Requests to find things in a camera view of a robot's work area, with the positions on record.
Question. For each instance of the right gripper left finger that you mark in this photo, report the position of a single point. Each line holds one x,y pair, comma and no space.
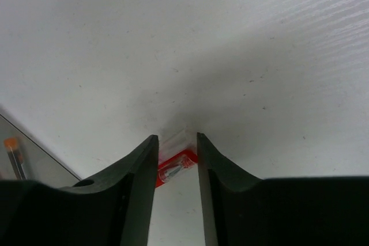
111,207

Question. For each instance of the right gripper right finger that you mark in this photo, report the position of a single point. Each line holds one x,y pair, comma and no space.
241,209

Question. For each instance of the red pen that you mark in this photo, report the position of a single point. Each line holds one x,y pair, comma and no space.
15,156
177,153

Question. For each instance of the clear acrylic drawer organizer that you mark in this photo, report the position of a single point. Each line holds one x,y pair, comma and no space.
38,164

